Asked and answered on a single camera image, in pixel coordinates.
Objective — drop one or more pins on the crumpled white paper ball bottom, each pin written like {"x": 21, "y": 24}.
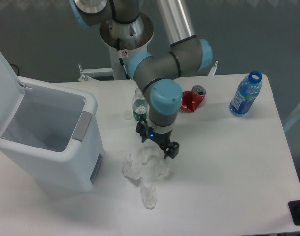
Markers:
{"x": 148, "y": 195}

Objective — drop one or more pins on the white paper ball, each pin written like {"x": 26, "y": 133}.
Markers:
{"x": 162, "y": 168}
{"x": 128, "y": 170}
{"x": 148, "y": 195}
{"x": 149, "y": 152}

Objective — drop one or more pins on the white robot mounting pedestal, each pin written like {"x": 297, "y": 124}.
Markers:
{"x": 125, "y": 41}

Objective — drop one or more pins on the black device at table edge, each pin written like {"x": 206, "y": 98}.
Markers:
{"x": 294, "y": 207}

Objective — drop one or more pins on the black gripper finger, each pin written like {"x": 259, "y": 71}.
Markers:
{"x": 170, "y": 149}
{"x": 141, "y": 129}

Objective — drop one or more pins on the white paper ball top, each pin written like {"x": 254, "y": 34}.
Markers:
{"x": 149, "y": 152}

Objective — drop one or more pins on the crushed red soda can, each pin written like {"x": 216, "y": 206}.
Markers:
{"x": 191, "y": 100}

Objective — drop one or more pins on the white open trash bin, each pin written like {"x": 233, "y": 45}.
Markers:
{"x": 49, "y": 130}

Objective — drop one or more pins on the blue plastic drink bottle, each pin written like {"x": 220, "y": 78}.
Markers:
{"x": 247, "y": 91}

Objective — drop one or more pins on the white bottle cap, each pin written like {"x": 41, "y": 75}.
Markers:
{"x": 127, "y": 115}

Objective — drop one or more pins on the crumpled white paper ball left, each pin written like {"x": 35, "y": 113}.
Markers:
{"x": 128, "y": 170}

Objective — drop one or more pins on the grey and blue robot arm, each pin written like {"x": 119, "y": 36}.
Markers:
{"x": 155, "y": 76}

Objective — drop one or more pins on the crumpled white paper ball right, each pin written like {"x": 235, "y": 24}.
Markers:
{"x": 162, "y": 168}

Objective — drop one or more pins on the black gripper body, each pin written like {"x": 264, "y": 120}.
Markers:
{"x": 161, "y": 139}

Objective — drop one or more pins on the clear green-label plastic bottle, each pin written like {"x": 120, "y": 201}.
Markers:
{"x": 139, "y": 106}

